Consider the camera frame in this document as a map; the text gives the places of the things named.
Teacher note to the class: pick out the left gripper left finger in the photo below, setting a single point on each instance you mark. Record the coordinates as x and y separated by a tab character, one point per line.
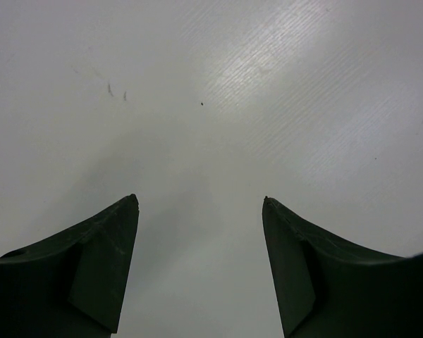
71	284

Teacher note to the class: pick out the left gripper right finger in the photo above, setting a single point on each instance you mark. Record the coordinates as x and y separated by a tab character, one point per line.
327	286

